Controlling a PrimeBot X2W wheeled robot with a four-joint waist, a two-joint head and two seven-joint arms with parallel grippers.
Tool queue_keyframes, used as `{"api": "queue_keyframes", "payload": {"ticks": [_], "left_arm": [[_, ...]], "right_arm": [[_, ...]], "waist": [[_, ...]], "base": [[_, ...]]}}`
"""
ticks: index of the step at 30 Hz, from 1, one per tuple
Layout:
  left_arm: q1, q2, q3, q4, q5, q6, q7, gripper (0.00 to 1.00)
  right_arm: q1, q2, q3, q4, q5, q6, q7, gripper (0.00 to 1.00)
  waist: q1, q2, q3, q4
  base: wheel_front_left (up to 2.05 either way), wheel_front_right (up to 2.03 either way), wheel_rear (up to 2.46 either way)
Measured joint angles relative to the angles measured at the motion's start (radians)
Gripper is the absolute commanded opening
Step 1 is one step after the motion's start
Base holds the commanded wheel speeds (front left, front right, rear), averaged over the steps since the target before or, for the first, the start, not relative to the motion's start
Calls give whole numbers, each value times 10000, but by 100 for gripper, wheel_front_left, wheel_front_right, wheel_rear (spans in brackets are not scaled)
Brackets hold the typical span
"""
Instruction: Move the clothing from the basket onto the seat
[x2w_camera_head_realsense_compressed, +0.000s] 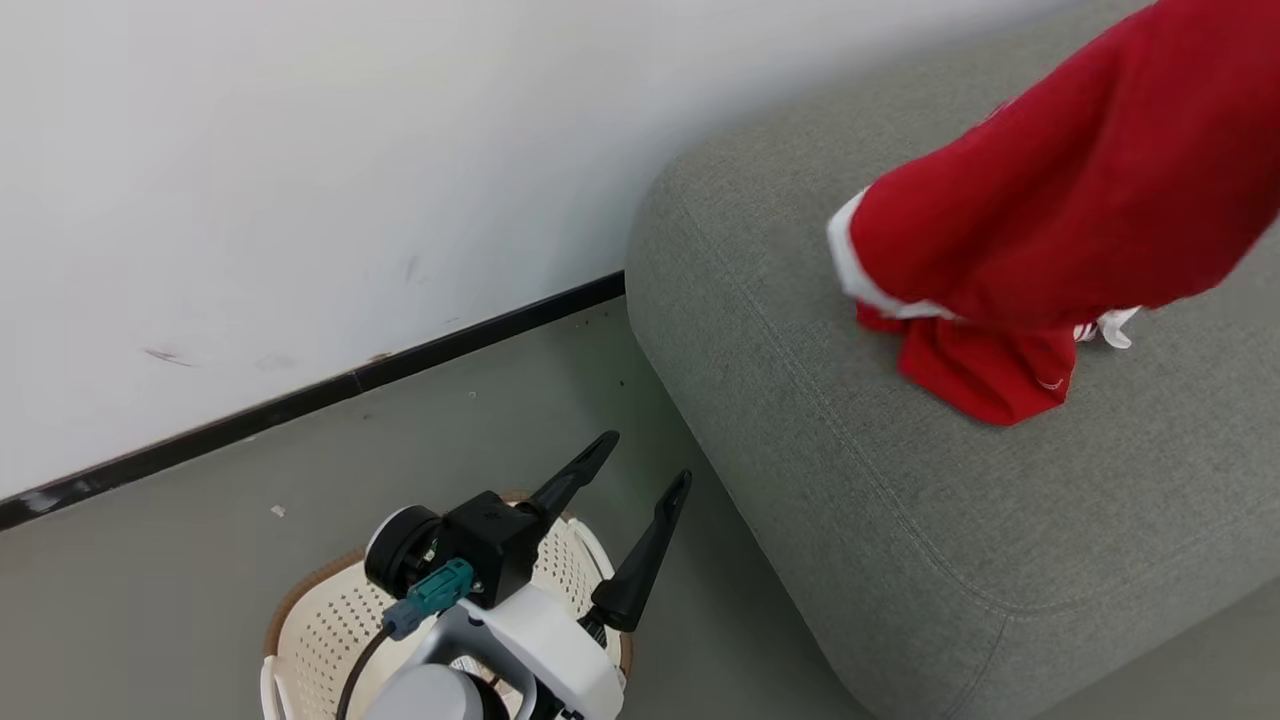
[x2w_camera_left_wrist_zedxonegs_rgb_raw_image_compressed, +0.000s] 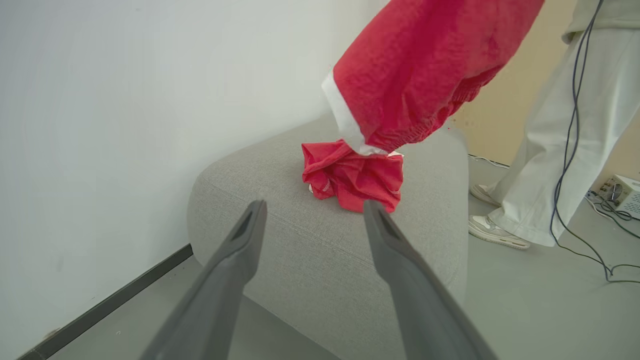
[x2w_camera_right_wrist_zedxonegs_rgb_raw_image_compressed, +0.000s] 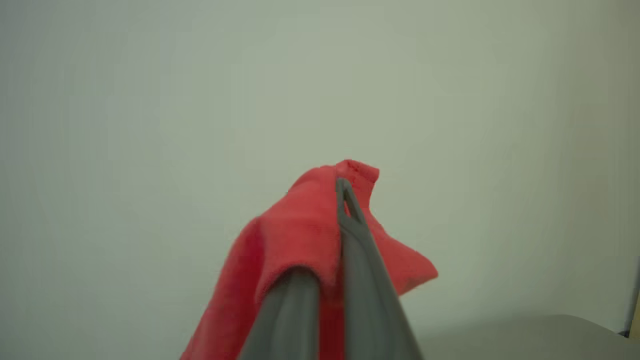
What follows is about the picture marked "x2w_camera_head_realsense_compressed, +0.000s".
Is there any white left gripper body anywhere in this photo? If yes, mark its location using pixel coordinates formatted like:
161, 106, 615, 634
362, 504, 627, 720

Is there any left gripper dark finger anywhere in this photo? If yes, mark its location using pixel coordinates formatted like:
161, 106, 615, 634
520, 430, 622, 537
590, 469, 694, 634

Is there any red jersey with white trim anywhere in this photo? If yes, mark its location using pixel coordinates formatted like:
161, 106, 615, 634
826, 0, 1280, 428

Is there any white perforated laundry basket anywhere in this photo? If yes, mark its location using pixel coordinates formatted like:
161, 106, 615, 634
260, 490, 634, 720

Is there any grey fabric sofa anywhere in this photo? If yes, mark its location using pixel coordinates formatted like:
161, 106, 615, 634
625, 0, 1280, 720

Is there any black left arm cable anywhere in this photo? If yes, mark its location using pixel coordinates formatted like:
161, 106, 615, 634
334, 624, 397, 720

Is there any black wall baseboard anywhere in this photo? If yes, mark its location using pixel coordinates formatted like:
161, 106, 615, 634
0, 270, 627, 531

